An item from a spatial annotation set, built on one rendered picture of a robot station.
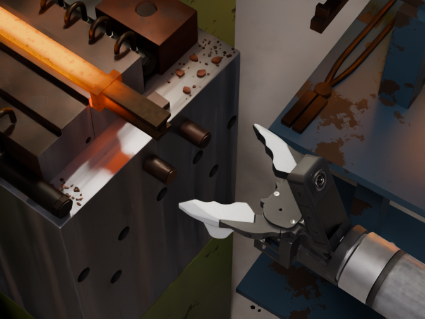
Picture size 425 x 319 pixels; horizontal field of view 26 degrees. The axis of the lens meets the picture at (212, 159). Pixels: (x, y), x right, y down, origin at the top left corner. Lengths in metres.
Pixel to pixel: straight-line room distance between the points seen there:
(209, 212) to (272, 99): 1.41
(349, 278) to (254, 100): 1.45
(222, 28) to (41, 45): 0.57
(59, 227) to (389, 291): 0.42
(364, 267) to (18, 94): 0.50
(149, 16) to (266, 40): 1.32
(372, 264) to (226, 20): 0.80
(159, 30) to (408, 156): 0.51
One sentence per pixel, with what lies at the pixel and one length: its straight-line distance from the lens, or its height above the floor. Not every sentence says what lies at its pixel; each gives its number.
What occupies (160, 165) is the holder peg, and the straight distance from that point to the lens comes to 1.26.
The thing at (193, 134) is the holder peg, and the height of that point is 0.88.
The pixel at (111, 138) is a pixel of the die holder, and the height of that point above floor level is 0.92.
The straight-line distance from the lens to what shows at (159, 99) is 1.27.
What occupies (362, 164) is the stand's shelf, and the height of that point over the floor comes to 0.66.
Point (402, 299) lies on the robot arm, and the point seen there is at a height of 1.01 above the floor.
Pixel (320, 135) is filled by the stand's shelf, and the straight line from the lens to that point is 1.57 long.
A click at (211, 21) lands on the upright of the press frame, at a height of 0.69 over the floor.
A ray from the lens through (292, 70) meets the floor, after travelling 2.54.
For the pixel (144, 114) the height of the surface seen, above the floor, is 1.01.
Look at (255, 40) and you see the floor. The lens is 2.60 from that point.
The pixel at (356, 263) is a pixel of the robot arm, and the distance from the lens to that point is 1.05.
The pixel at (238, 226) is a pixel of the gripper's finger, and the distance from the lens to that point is 1.06.
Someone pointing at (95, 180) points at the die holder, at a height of 0.91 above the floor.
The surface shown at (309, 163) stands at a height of 1.09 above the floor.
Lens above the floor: 1.92
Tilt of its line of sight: 55 degrees down
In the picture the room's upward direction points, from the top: straight up
